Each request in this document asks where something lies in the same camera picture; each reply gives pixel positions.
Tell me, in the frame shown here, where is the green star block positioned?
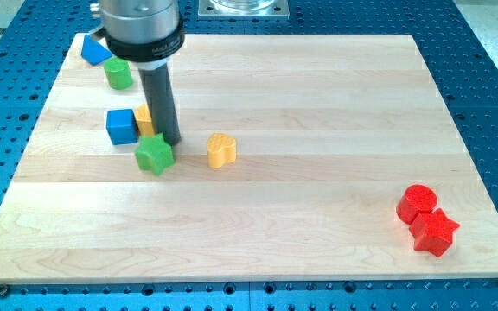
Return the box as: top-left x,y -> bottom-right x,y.
135,133 -> 175,175

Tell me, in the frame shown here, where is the blue triangle block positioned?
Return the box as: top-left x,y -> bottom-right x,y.
80,35 -> 112,66

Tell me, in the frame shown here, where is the red star block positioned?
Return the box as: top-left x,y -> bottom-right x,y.
409,208 -> 460,257

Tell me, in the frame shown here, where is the light wooden board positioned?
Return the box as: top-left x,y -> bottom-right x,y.
0,35 -> 498,284

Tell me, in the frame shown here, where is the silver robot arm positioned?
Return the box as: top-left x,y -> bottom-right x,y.
90,0 -> 185,146

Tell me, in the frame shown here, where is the red cylinder block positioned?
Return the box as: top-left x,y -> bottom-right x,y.
396,184 -> 438,225

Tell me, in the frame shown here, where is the green cylinder block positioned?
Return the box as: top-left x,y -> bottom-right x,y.
103,57 -> 133,90

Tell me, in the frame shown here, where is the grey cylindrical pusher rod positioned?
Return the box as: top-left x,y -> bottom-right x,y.
139,64 -> 181,146

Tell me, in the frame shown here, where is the yellow heart block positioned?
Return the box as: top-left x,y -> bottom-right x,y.
207,133 -> 237,169

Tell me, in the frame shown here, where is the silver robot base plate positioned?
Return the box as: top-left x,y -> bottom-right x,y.
197,0 -> 290,20

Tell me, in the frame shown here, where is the blue cube block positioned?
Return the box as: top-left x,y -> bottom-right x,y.
105,109 -> 138,145

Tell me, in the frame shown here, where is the yellow hexagon block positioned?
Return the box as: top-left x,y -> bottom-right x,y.
134,103 -> 156,136

